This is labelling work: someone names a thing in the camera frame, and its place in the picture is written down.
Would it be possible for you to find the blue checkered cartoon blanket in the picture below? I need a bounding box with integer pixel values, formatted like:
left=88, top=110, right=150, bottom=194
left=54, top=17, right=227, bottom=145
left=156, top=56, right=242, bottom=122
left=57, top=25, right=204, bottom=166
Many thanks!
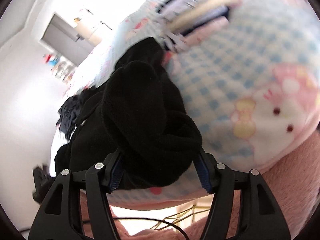
left=75, top=0, right=320, bottom=204

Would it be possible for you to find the black fleece garment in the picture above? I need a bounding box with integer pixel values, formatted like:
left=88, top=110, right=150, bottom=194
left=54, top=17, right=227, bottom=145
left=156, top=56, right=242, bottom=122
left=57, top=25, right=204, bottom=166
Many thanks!
left=54, top=37, right=202, bottom=190

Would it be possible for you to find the gold wire rack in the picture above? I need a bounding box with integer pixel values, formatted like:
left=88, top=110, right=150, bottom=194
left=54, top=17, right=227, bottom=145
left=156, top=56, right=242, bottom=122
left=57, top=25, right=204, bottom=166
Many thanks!
left=163, top=202, right=210, bottom=229

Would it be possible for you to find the white wall shelf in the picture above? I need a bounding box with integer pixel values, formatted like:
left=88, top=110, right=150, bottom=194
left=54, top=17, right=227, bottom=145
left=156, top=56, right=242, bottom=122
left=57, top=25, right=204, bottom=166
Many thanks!
left=42, top=53, right=76, bottom=84

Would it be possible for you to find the pile of light clothes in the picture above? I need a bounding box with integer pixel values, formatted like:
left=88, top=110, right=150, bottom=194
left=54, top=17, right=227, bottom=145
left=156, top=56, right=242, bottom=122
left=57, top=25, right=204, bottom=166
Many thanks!
left=125, top=0, right=241, bottom=53

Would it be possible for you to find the black cable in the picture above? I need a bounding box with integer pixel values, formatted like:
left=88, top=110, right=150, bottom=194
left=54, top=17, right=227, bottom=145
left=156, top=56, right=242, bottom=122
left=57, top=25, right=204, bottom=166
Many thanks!
left=82, top=217, right=190, bottom=240

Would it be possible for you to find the navy zippered jacket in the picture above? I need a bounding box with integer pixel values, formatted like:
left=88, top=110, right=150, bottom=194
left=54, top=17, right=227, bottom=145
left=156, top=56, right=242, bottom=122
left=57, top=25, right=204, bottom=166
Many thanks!
left=56, top=86, right=97, bottom=141

